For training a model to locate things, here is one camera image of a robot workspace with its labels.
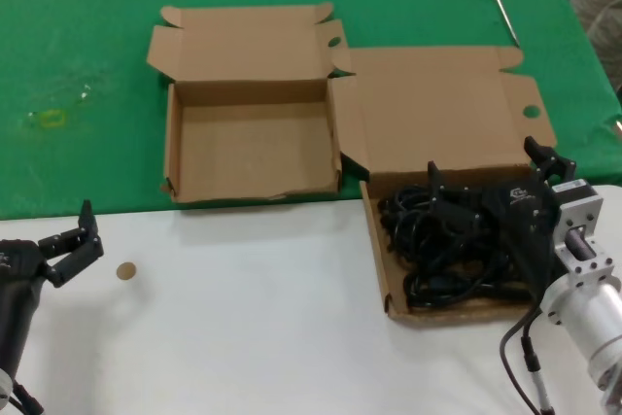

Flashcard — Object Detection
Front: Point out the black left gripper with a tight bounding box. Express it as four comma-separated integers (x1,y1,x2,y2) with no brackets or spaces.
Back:
0,199,105,373

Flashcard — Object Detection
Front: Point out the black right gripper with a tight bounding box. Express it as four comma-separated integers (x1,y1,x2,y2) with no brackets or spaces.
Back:
427,136,577,299

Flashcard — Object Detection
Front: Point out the open brown cardboard box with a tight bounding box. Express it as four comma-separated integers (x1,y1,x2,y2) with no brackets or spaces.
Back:
145,0,359,205
328,44,559,325

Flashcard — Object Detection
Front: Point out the person in beige clothing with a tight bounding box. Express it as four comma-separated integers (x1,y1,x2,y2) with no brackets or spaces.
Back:
568,0,622,100

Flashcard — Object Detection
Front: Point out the green tablecloth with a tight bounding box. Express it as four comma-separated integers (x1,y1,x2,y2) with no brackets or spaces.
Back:
0,0,622,222

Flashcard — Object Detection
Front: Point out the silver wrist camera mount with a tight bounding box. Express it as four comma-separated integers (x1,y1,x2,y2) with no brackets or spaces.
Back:
551,177,622,290

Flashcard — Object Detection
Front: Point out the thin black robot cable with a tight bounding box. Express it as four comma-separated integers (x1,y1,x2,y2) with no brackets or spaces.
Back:
499,300,543,415

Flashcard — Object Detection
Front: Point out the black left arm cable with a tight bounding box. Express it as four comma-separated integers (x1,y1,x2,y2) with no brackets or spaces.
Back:
0,378,45,415

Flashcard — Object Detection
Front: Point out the cable with metal connector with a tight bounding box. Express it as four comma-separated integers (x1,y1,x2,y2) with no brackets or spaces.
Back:
519,334,555,415

